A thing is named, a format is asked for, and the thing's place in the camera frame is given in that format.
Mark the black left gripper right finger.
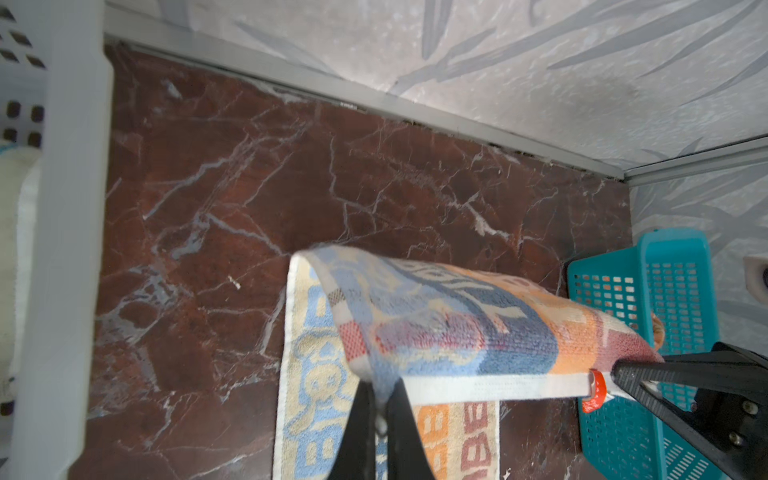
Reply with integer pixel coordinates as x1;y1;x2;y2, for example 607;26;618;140
386;379;435;480

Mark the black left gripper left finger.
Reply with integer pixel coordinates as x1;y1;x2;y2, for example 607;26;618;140
327;381;377;480

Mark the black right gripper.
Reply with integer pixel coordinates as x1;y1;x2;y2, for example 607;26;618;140
611;342;767;479

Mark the blue rabbit print towel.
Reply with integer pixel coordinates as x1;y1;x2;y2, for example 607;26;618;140
272;245;660;479

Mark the teal perforated plastic basket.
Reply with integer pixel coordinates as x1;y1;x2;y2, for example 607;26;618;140
567;228;724;479

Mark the white perforated plastic basket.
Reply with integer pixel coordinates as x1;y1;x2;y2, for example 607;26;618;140
1;1;114;479

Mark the orange rabbit print towel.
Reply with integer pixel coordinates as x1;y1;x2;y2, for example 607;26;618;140
651;313;666;351

